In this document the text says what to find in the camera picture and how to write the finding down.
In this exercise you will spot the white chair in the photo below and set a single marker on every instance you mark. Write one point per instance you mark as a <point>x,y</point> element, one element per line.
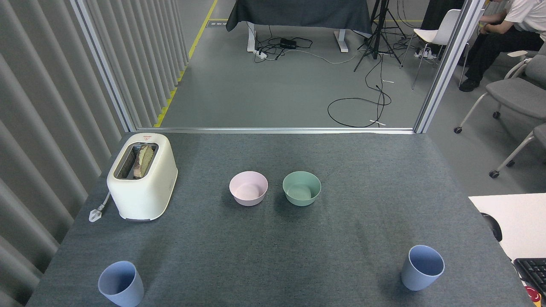
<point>439,32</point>

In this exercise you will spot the black computer mouse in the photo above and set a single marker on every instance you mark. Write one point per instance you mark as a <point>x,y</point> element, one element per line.
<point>495,228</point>

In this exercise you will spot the silver frame rail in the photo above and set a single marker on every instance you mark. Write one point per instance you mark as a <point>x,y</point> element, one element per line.
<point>277,130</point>

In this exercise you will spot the pink bowl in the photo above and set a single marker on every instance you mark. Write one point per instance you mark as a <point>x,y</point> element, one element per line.
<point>248,197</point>

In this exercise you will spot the green bowl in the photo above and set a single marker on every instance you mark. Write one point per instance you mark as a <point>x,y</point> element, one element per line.
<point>301,197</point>

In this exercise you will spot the blue cup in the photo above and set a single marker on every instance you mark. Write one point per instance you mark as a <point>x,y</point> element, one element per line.
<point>121,285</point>
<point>420,277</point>

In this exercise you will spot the red round object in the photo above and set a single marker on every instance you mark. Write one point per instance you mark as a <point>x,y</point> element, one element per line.
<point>533,295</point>

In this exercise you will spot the white power strip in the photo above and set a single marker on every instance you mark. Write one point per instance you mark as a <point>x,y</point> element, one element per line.
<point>425,53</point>
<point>261,53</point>

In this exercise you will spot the grey chair on wheels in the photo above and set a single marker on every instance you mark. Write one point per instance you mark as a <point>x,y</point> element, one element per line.
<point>516,91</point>
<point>522,147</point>

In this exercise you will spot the white desk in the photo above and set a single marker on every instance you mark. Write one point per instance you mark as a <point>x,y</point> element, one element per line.
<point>520,221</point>

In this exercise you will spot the table with dark cloth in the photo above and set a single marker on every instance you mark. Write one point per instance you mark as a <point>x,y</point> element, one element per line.
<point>298,13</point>

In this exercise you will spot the toasted bread slice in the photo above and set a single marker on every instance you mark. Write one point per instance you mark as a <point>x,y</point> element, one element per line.
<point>143,160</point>

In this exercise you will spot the black keyboard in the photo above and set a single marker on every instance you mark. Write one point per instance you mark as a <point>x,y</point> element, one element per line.
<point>533,270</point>

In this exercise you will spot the black power adapter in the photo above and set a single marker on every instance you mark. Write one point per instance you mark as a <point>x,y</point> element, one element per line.
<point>288,43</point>

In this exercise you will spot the silver frame post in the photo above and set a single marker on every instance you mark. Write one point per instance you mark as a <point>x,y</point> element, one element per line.
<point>448,64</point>
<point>102,64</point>

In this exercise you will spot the white toaster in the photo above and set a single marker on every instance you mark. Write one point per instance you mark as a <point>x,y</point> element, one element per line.
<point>145,196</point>

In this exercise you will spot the black tripod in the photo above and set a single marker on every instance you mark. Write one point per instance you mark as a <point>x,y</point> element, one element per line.
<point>375,38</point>

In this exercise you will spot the person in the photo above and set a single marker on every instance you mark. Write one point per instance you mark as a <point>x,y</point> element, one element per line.
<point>499,42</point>

